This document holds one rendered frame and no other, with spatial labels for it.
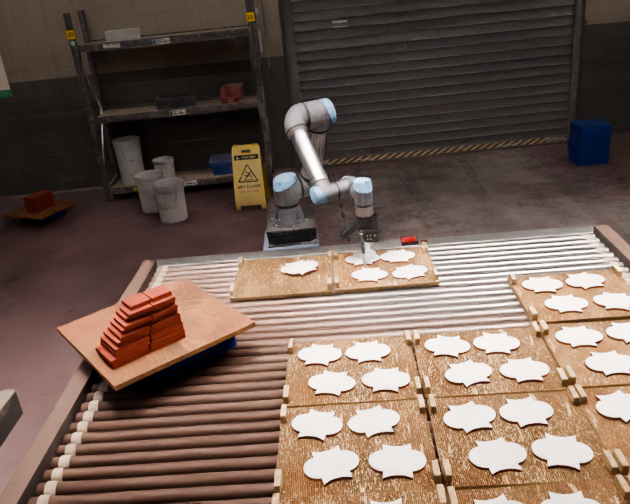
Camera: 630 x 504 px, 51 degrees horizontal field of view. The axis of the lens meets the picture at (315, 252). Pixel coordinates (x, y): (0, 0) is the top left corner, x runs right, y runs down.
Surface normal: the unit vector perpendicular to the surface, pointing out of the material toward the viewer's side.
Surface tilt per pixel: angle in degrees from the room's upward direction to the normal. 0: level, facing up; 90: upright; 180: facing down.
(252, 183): 77
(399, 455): 0
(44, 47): 90
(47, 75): 90
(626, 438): 0
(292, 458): 0
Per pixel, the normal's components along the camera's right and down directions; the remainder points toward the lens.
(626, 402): -0.09, -0.91
